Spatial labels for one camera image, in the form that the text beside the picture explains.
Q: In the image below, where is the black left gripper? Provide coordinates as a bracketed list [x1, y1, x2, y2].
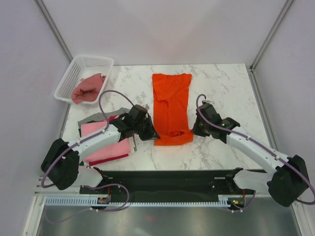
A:
[134, 116, 160, 142]

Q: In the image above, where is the orange t shirt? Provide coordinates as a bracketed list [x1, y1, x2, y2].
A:
[152, 73, 193, 146]

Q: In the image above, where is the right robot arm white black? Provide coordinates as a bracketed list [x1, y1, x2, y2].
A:
[192, 102, 314, 207]

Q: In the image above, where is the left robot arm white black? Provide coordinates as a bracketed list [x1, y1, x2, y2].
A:
[41, 105, 160, 193]

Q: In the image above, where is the white folded t shirt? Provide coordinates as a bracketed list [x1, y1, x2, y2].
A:
[129, 136, 137, 153]

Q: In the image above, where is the pink folded t shirt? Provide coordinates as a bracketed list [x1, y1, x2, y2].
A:
[81, 121, 131, 163]

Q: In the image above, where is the grey folded t shirt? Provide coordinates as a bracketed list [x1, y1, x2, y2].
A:
[78, 108, 130, 132]

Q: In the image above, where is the crimson folded t shirt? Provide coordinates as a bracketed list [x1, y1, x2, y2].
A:
[88, 115, 136, 167]

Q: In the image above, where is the dusty pink shirt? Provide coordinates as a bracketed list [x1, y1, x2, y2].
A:
[71, 73, 106, 104]

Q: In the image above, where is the white plastic basket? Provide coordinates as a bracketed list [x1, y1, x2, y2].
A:
[54, 55, 114, 104]

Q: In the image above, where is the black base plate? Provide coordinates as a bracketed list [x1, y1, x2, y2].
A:
[80, 170, 254, 202]

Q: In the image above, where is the right aluminium frame post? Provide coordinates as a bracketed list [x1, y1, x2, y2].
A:
[248, 0, 295, 72]

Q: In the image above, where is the aluminium frame post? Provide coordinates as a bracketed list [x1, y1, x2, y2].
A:
[248, 0, 295, 72]
[34, 0, 73, 62]

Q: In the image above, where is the white slotted cable duct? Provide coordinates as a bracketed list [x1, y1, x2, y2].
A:
[44, 196, 230, 207]

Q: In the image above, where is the aluminium front rail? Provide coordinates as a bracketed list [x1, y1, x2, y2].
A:
[34, 177, 81, 196]

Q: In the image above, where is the left aluminium frame post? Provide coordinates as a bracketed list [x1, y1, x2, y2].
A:
[34, 0, 73, 62]

